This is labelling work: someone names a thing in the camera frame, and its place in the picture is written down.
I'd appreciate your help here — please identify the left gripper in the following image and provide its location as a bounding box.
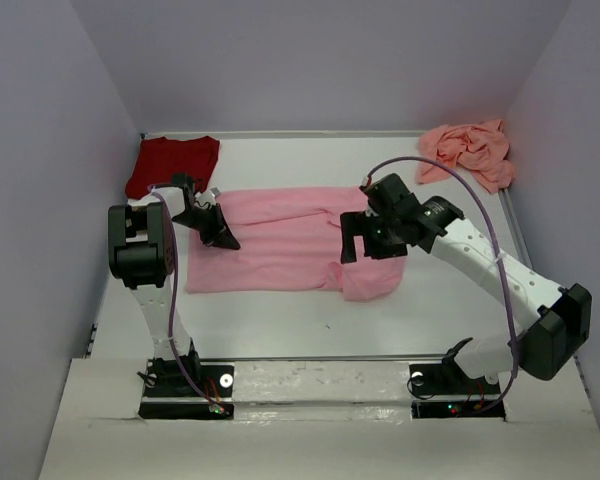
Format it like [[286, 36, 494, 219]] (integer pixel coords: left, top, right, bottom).
[[169, 203, 240, 250]]

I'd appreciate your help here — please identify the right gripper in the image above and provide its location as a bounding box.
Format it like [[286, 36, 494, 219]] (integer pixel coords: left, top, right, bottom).
[[340, 207, 408, 261]]

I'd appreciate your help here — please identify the pink t-shirt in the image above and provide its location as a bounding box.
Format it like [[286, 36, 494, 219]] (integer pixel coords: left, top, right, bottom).
[[185, 187, 405, 301]]

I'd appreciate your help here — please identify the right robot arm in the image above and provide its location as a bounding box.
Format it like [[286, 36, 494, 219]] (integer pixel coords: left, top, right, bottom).
[[340, 174, 592, 392]]

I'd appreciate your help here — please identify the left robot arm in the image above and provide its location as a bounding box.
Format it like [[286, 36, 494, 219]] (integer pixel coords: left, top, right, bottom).
[[107, 173, 240, 399]]

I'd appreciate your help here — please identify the red folded t-shirt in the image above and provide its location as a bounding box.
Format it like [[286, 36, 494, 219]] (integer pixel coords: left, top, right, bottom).
[[125, 136, 220, 200]]

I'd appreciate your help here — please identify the salmon crumpled t-shirt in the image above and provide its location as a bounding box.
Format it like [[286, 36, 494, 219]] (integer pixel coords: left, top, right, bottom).
[[418, 119, 515, 194]]

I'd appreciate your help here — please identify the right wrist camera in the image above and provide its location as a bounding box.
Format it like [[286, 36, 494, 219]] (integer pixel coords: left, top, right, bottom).
[[359, 178, 375, 197]]

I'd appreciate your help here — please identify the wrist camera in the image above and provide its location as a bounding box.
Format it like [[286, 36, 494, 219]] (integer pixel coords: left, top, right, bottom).
[[359, 178, 375, 197], [196, 187, 221, 206]]

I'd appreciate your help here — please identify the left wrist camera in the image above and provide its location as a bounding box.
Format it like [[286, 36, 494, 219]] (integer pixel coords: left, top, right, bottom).
[[196, 187, 221, 206]]

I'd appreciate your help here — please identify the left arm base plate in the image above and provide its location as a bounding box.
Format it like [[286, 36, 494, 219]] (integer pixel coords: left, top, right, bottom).
[[136, 363, 235, 421]]

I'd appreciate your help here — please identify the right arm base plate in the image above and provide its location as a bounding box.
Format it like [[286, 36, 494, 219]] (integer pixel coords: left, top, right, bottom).
[[406, 363, 506, 420]]

